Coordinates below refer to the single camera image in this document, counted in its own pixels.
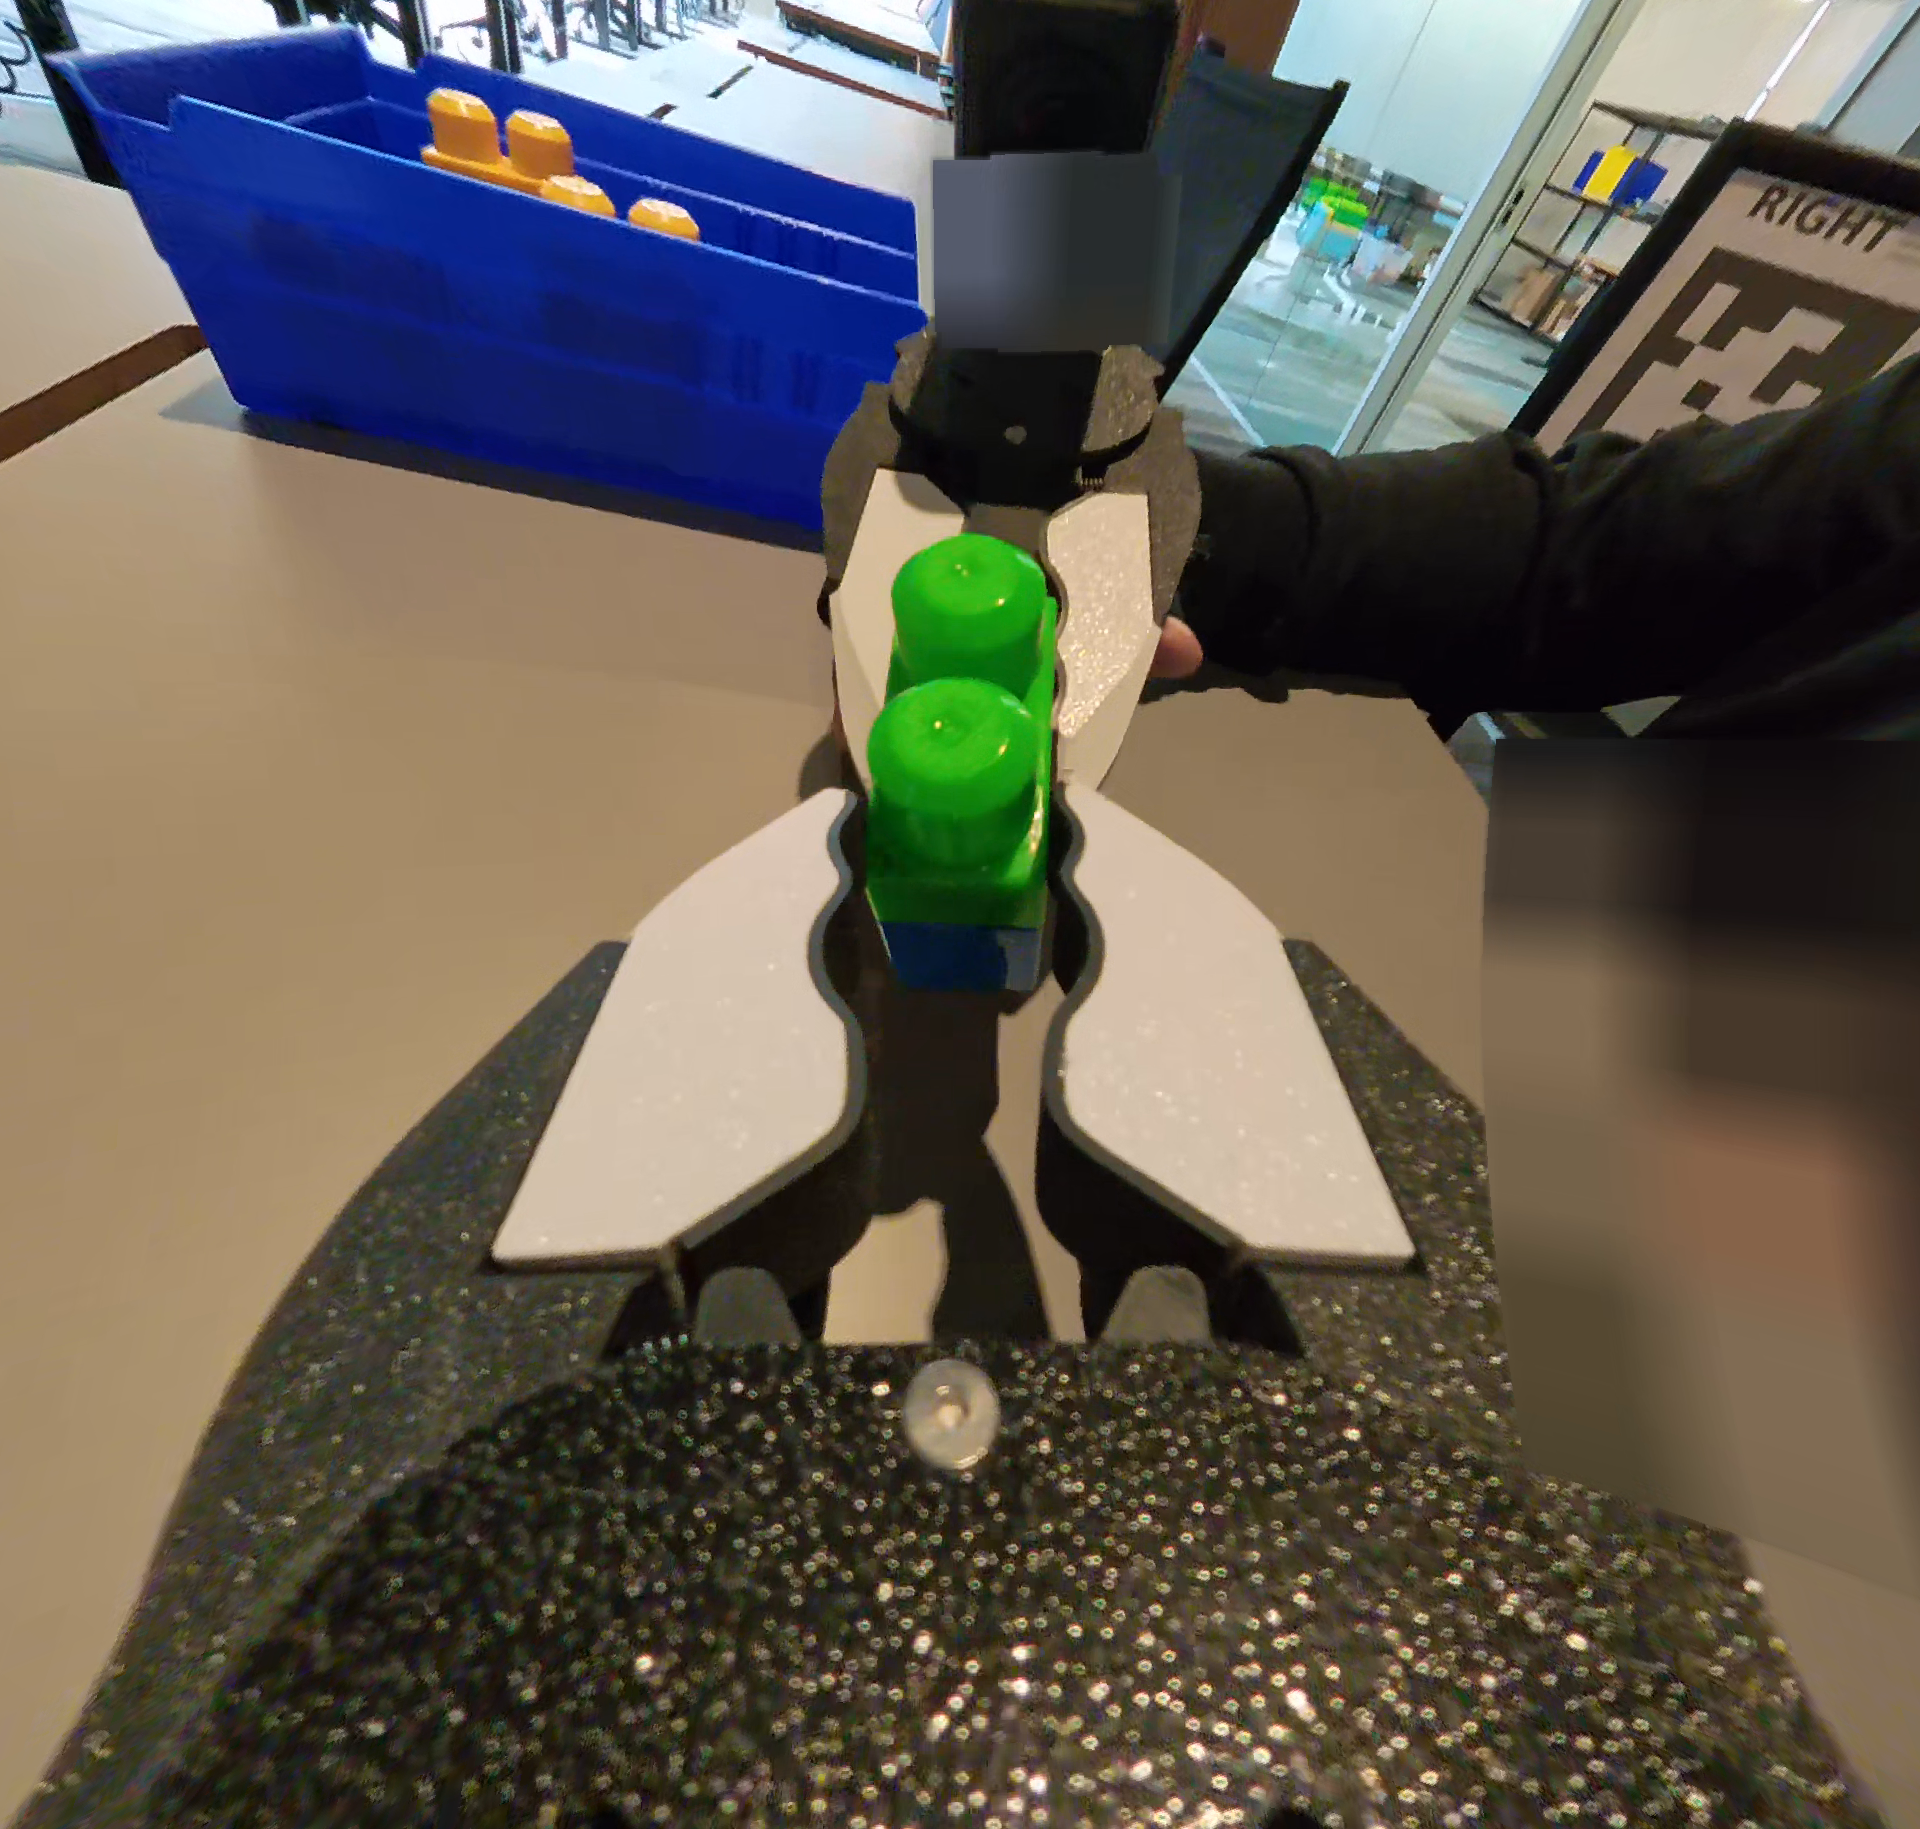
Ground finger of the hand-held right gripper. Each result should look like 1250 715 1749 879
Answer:
832 471 962 788
1052 491 1163 788

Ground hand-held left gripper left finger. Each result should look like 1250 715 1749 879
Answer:
491 785 879 1335

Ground black framed tag board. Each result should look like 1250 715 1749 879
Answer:
1513 118 1920 457

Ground green mega block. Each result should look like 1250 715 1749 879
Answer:
865 538 1060 947

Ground wooden bench table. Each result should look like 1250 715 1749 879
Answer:
734 0 962 112

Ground metal shelving rack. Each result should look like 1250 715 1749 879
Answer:
1499 102 1727 353

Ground person's right forearm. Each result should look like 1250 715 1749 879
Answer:
1167 361 1920 743

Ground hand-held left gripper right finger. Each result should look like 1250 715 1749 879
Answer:
1042 785 1421 1311

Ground yellow two-stud mega block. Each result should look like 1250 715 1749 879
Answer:
540 177 704 242
421 88 577 194

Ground colourful storage bins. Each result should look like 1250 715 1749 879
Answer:
1289 165 1446 305

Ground blue plastic bin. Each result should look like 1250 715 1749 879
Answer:
48 27 933 554

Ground blue mega block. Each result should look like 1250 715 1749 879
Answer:
879 917 1049 994

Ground dark chair backrest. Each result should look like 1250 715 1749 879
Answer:
1157 56 1349 380

